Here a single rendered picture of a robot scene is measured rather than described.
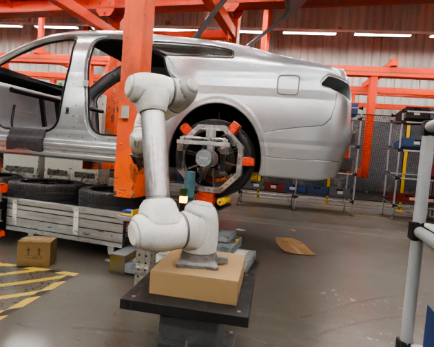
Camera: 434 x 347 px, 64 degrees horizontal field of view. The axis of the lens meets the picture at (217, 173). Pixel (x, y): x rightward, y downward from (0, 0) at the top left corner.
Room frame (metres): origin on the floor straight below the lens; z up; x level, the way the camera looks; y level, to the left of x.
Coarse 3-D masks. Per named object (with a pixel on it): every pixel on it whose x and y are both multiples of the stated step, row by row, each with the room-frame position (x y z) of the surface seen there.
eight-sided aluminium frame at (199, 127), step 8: (200, 128) 2.81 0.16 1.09; (208, 128) 2.80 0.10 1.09; (216, 128) 2.78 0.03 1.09; (224, 128) 2.76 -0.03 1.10; (232, 136) 2.74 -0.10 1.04; (240, 144) 2.72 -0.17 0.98; (184, 152) 2.89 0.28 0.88; (240, 152) 2.78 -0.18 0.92; (184, 160) 2.90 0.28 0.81; (240, 160) 2.72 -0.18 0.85; (184, 168) 2.91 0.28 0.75; (240, 168) 2.72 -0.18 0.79; (184, 176) 2.84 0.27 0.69; (232, 176) 2.74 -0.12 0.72; (224, 184) 2.75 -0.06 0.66; (216, 192) 2.76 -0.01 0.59
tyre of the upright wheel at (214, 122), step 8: (208, 120) 2.89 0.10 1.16; (216, 120) 2.87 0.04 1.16; (224, 120) 2.86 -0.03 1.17; (192, 128) 2.92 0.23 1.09; (240, 136) 2.81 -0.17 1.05; (248, 136) 2.98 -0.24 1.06; (248, 144) 2.80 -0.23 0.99; (176, 152) 2.96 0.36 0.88; (248, 152) 2.79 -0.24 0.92; (176, 160) 2.95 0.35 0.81; (248, 168) 2.79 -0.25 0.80; (240, 176) 2.80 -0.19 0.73; (248, 176) 2.84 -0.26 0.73; (232, 184) 2.82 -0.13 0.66; (240, 184) 2.81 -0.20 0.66; (208, 192) 2.87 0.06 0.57; (224, 192) 2.84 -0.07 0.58; (232, 192) 2.84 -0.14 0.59
